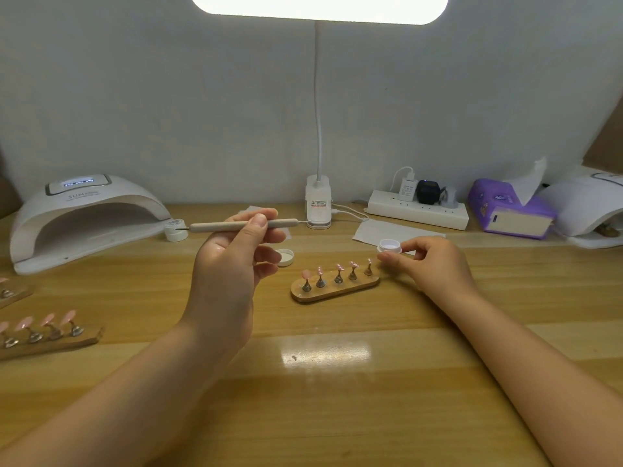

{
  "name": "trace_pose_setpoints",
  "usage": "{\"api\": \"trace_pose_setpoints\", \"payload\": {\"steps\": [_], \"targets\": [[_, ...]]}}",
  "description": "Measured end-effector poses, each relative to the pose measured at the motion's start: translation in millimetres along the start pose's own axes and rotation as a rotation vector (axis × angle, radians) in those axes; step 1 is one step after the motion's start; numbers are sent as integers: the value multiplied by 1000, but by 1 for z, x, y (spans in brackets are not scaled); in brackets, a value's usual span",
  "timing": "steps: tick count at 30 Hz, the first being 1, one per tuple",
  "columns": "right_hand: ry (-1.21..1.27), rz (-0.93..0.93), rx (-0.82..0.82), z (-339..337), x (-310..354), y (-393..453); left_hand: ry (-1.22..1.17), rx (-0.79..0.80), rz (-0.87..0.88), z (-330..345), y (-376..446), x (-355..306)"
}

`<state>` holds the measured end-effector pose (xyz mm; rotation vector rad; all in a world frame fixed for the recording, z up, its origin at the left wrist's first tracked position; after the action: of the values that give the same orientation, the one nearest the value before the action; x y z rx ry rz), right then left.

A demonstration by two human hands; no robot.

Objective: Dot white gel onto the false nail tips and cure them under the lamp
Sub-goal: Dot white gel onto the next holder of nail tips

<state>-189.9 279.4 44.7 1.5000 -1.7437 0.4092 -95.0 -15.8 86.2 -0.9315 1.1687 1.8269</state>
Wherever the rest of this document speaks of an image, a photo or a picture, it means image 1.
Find black plug adapter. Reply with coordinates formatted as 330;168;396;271
413;180;442;206

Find wooden stands with pink nails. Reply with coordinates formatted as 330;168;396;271
0;277;103;362

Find purple tissue box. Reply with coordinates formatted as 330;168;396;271
467;178;558;240

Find grey dotting pen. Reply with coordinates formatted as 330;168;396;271
175;219;301;232

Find white desk lamp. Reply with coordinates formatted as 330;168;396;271
189;0;450;228

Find white power strip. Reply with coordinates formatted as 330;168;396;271
366;189;470;232

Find white charger plug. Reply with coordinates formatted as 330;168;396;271
396;174;419;202

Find brown cardboard box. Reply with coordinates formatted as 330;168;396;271
0;150;23;220

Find wooden nail holder strip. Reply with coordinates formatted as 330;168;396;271
290;257;383;305

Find person's right hand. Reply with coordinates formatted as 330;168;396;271
378;236;480;317

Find white paper sheet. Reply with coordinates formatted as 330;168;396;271
351;219;447;247

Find white jar lid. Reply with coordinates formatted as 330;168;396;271
259;248;296;267

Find person's left forearm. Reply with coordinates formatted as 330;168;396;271
0;320;235;467

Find person's right forearm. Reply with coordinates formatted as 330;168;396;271
446;294;623;467

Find brown wooden board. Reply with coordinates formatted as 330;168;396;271
579;92;623;174

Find white nail lamp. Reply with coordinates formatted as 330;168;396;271
10;174;173;276
540;168;623;250

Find white tissue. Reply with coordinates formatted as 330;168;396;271
509;156;548;206

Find person's left hand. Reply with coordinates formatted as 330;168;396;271
183;209;286;354

